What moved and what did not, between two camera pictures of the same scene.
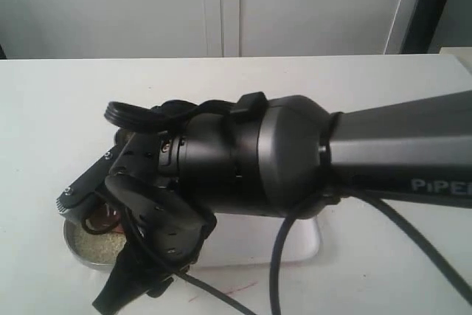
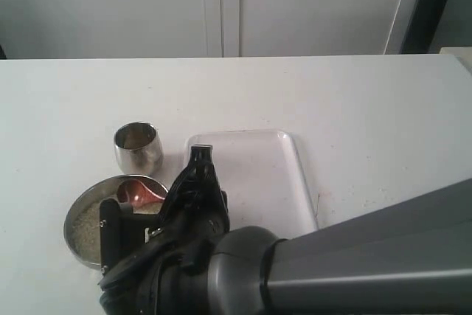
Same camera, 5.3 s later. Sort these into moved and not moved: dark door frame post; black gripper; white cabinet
Moved: black gripper
Not moved: white cabinet; dark door frame post
